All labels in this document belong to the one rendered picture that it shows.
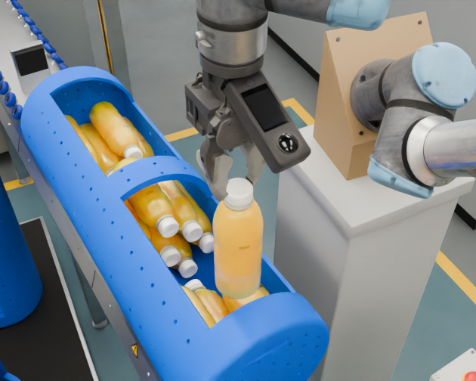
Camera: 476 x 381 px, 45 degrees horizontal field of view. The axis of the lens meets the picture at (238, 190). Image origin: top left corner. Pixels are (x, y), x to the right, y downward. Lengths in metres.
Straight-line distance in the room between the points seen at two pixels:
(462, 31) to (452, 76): 1.52
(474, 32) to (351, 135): 1.39
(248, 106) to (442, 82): 0.47
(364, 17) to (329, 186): 0.73
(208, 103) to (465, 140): 0.39
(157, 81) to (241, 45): 3.05
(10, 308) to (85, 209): 1.13
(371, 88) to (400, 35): 0.18
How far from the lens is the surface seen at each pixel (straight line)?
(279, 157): 0.62
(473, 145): 0.87
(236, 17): 0.59
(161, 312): 0.98
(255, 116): 0.63
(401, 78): 1.06
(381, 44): 1.26
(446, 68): 1.04
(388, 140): 1.00
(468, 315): 2.57
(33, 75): 1.97
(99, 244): 1.14
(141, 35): 4.16
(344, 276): 1.31
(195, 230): 1.18
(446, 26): 2.62
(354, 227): 1.17
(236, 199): 0.75
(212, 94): 0.69
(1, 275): 2.13
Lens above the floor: 2.00
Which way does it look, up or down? 44 degrees down
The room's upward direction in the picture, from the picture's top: straight up
